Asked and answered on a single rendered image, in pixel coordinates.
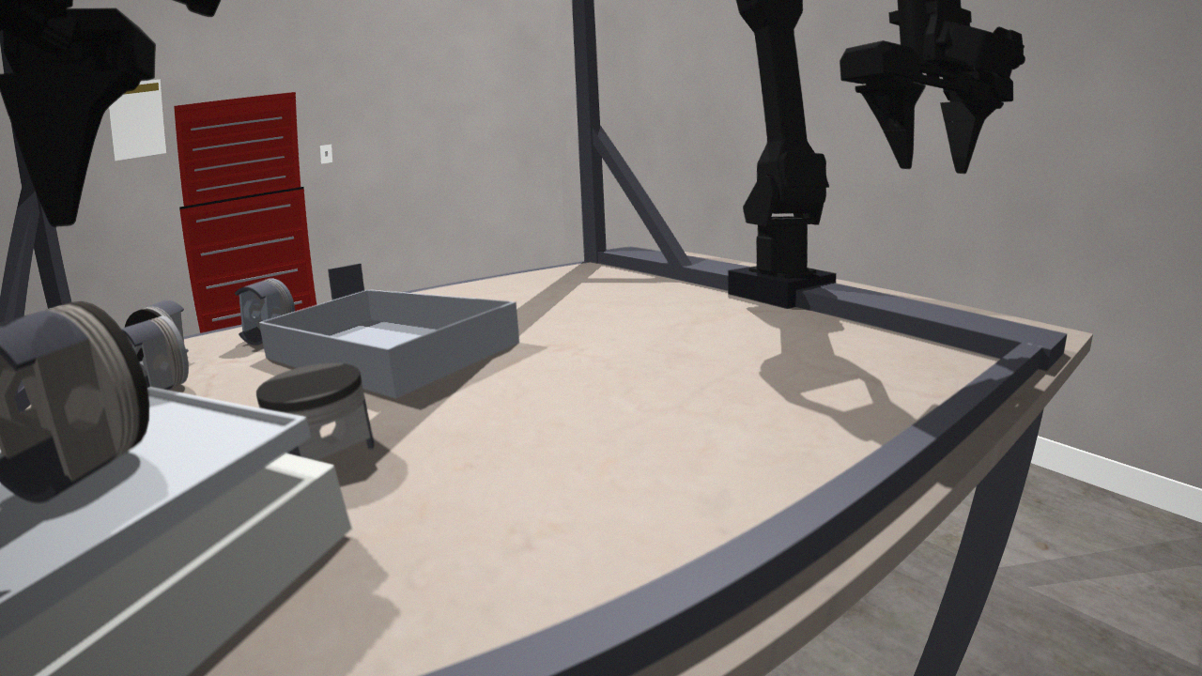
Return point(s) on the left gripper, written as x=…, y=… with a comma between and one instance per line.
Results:
x=894, y=92

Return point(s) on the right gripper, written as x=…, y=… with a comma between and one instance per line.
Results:
x=61, y=87

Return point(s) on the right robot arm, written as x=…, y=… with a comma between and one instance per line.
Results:
x=201, y=7

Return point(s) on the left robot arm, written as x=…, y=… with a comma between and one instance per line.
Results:
x=791, y=177

